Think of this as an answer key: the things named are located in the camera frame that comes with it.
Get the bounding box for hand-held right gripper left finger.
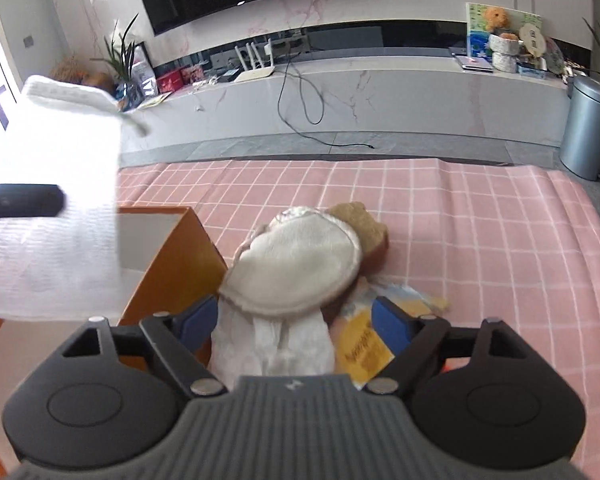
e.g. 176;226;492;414
60;295;231;397

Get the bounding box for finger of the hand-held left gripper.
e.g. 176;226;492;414
0;184;66;222

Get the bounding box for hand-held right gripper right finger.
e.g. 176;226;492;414
365;296;531;395

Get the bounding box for yellow plastic packet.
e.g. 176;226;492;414
330;280;448;391

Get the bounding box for white mesh towel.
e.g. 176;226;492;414
0;75;148;321

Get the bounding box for orange cardboard box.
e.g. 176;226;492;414
0;206;229;478

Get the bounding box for white tissue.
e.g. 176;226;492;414
207;296;336;386

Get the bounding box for pink brown bear-shaped sponge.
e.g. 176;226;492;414
327;201;390;278

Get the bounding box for round white cotton pad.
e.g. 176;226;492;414
219;205;365;317

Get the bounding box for pink checked cloth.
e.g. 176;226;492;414
115;157;600;480

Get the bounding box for dried brown flowers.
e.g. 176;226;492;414
49;56;88;83

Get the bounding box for gold round vase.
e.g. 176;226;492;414
86;72;116;93

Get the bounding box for silver foil bag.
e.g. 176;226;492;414
136;65;158;97

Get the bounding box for green plant in glass vase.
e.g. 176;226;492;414
92;12;148;111

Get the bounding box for red gift box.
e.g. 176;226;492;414
156;70;185;93

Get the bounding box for white marble television cabinet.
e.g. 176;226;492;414
115;20;573;171

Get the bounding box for white router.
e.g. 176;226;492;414
232;42;276;82

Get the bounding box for grey laptop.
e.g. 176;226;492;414
450;47;496;73

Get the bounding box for silver trash bin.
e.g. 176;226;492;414
559;76;600;183

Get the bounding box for colourful picture board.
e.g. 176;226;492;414
466;2;543;61

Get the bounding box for decorative round plate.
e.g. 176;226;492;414
542;37;566;76

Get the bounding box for round paper fan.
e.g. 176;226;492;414
519;21;547;57

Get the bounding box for brown teddy bear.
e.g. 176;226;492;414
482;6;511;33

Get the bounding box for black cable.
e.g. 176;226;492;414
277;52;376;150

